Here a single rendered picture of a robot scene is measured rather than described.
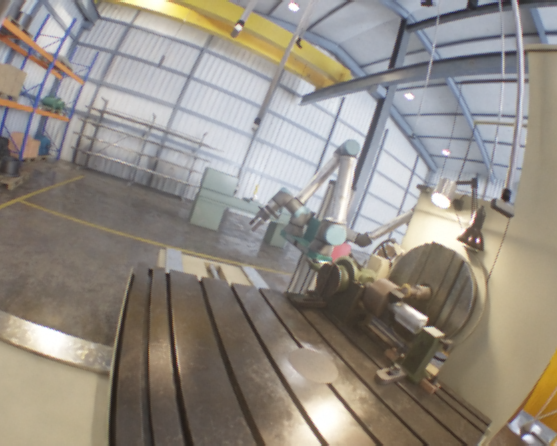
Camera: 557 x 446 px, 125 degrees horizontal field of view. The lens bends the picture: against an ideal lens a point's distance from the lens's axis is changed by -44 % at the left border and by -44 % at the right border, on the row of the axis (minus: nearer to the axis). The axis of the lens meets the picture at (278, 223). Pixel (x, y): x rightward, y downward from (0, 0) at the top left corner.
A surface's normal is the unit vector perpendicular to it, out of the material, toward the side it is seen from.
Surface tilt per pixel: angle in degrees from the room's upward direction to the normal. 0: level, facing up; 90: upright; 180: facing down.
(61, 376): 0
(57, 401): 0
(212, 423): 0
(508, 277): 90
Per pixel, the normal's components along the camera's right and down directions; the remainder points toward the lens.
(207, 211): 0.40, 0.26
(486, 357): -0.85, -0.26
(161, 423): 0.36, -0.93
